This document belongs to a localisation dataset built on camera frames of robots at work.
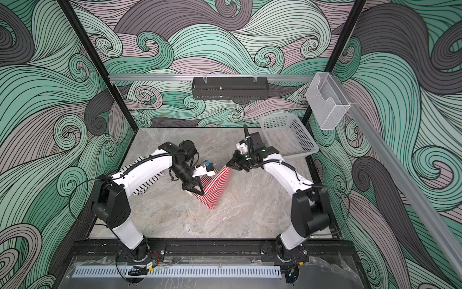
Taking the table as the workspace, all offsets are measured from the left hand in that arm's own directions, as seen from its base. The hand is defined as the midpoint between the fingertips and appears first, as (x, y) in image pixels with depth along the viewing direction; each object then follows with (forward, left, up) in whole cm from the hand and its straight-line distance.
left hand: (201, 192), depth 75 cm
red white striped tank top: (+2, -5, +2) cm, 6 cm away
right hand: (+12, -10, +2) cm, 16 cm away
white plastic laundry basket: (+49, -50, -14) cm, 71 cm away
